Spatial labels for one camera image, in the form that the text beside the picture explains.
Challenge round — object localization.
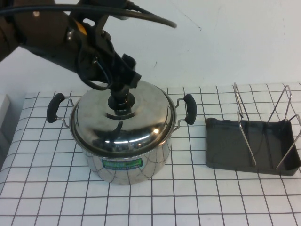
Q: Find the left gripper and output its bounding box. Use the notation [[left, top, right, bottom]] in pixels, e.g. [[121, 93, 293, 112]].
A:
[[76, 14, 142, 99]]

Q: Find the black plastic drip tray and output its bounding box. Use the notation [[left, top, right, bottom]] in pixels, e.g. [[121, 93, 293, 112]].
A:
[[206, 117, 301, 177]]

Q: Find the stainless steel pot lid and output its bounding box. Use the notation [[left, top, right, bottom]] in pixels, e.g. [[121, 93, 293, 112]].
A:
[[70, 79, 177, 153]]

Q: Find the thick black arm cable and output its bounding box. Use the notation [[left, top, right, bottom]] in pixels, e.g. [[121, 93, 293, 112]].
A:
[[0, 0, 177, 29]]

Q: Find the stainless steel cooking pot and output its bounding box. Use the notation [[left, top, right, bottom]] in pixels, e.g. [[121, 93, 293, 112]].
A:
[[46, 93, 197, 186]]

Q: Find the white black-grid table mat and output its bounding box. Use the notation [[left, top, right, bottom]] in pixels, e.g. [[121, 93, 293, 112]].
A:
[[0, 82, 301, 226]]

